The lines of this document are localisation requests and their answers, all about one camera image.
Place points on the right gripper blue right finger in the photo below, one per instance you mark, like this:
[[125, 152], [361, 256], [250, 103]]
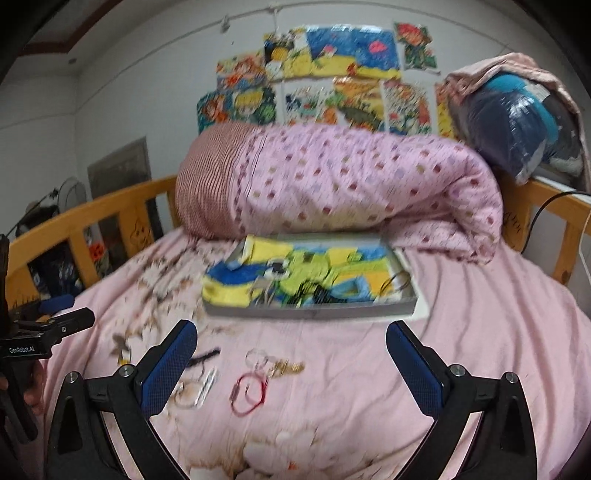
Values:
[[421, 368]]

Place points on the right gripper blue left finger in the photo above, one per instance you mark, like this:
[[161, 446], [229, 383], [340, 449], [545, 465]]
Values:
[[163, 364]]

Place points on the silver hair clip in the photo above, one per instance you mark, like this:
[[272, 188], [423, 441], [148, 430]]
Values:
[[205, 387]]

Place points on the blue hair claw clip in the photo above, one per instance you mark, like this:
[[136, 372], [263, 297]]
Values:
[[354, 290]]

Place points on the beige hair claw clip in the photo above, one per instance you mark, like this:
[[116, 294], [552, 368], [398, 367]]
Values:
[[264, 291]]

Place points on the pink floral bed sheet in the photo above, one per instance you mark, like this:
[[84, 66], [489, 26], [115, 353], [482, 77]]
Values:
[[306, 400]]

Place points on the grey tray with frog cloth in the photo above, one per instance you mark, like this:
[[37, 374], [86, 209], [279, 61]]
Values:
[[307, 265]]

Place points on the rolled pink dotted quilt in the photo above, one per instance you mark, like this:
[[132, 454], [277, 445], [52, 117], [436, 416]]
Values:
[[421, 191]]

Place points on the wooden bed rail right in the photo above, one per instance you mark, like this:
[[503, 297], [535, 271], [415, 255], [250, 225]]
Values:
[[549, 223]]

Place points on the grey wall panel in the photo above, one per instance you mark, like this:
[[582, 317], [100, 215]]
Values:
[[123, 168]]

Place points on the colourful drawings on wall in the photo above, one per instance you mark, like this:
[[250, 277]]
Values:
[[335, 75]]

